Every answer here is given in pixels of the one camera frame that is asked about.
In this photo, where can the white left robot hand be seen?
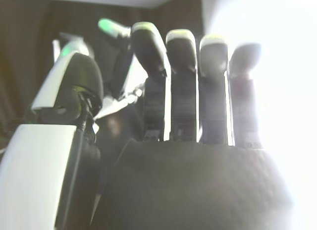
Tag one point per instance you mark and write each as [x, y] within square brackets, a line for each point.
[185, 185]

